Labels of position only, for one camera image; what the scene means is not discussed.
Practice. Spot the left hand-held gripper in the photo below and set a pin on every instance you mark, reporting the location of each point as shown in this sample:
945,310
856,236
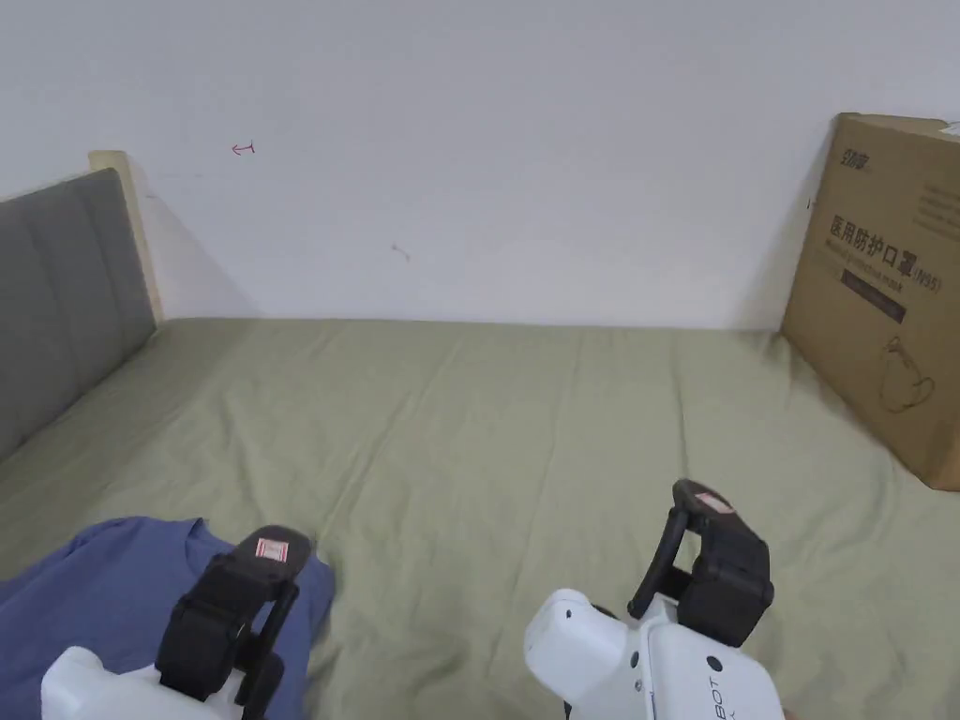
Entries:
105,690

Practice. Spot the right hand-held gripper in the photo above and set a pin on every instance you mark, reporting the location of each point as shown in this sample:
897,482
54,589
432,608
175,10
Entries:
600,667

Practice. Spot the blue shirt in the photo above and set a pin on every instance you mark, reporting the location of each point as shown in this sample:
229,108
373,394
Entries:
97,585

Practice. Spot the bed with pale green sheet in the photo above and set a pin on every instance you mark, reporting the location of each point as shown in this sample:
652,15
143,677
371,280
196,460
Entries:
450,450

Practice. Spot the brown cardboard carton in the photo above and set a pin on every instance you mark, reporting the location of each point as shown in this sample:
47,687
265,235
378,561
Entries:
885,337

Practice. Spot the grey padded headboard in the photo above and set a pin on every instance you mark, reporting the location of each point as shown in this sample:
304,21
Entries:
60,300

